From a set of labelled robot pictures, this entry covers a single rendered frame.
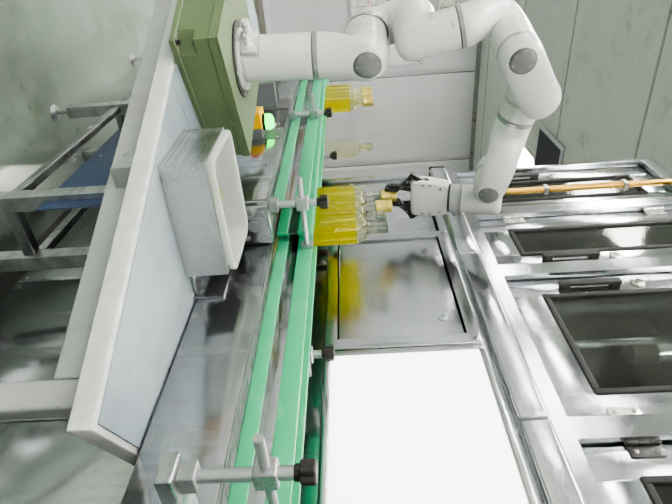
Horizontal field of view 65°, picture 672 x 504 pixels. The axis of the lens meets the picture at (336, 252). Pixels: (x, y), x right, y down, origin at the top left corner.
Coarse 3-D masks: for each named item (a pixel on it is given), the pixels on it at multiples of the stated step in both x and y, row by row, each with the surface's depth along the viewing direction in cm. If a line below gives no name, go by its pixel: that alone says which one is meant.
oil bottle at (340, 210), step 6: (354, 204) 136; (318, 210) 134; (324, 210) 134; (330, 210) 134; (336, 210) 133; (342, 210) 133; (348, 210) 133; (354, 210) 133; (360, 210) 133; (318, 216) 132; (324, 216) 132; (366, 216) 134
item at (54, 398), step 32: (160, 0) 117; (160, 32) 110; (128, 128) 95; (96, 224) 84; (96, 256) 80; (96, 288) 77; (64, 352) 72; (0, 384) 70; (32, 384) 69; (64, 384) 69; (0, 416) 69; (32, 416) 70; (64, 416) 70
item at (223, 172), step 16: (224, 144) 100; (208, 160) 88; (224, 160) 102; (208, 176) 87; (224, 176) 103; (224, 192) 105; (240, 192) 106; (224, 208) 107; (240, 208) 107; (224, 224) 91; (240, 224) 109; (224, 240) 93; (240, 240) 105; (240, 256) 101
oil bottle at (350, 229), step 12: (336, 216) 131; (348, 216) 130; (360, 216) 130; (324, 228) 127; (336, 228) 127; (348, 228) 127; (360, 228) 127; (324, 240) 129; (336, 240) 129; (348, 240) 129; (360, 240) 129
